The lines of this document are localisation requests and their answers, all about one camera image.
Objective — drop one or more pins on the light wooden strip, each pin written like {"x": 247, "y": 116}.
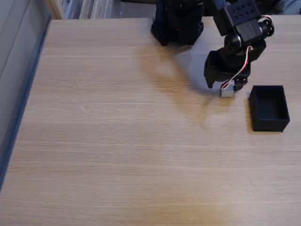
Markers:
{"x": 54, "y": 9}

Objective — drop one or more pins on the blue-grey background object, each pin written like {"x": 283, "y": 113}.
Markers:
{"x": 291, "y": 6}

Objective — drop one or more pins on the black open box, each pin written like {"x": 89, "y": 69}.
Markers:
{"x": 269, "y": 108}

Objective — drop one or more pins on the pale wooden boards stack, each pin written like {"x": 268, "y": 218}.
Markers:
{"x": 94, "y": 9}

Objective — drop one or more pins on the white block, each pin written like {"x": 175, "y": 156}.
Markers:
{"x": 227, "y": 93}

